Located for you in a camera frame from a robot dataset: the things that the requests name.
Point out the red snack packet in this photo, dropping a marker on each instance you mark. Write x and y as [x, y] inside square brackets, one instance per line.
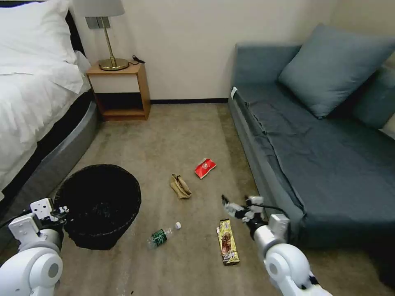
[205, 168]

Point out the brown crumpled paper bag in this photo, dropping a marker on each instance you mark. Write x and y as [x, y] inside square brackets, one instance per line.
[180, 186]

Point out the grey wall switch plate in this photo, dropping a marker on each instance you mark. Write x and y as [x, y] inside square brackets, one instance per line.
[97, 22]

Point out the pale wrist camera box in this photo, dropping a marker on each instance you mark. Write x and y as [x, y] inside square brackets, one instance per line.
[42, 208]

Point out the black round trash bin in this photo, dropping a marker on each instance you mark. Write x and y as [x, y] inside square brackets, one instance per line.
[98, 206]

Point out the small blue cushion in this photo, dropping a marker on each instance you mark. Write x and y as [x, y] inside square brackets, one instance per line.
[376, 101]

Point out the large blue cushion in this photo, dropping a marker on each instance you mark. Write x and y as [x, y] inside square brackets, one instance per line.
[333, 67]

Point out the blue grey sofa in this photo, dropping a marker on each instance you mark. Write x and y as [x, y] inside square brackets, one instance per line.
[308, 160]

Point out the white pillow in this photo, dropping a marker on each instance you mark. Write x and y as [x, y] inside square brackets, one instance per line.
[31, 34]

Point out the white bed sheet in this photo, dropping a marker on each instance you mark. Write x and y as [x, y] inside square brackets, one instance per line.
[27, 108]

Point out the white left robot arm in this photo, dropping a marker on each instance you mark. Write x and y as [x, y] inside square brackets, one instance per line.
[29, 268]

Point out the black headboard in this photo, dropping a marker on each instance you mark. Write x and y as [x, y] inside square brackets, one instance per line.
[74, 30]

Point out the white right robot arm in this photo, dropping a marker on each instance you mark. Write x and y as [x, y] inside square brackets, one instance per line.
[284, 262]

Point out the white sofa tag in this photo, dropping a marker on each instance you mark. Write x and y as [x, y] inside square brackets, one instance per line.
[234, 93]

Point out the grey bed base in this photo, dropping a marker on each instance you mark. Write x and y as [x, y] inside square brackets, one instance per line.
[68, 138]

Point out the wooden nightstand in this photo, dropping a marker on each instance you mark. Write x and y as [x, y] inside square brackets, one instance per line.
[118, 81]

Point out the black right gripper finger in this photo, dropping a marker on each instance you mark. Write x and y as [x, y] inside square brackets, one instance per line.
[255, 201]
[233, 208]

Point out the green label plastic bottle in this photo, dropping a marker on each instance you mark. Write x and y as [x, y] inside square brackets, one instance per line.
[160, 236]

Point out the brass table lamp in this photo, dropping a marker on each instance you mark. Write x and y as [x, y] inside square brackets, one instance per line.
[112, 63]

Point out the gold brown snack wrapper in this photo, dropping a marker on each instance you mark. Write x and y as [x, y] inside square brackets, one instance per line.
[228, 243]

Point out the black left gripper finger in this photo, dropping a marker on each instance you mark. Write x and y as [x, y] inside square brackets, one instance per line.
[63, 210]

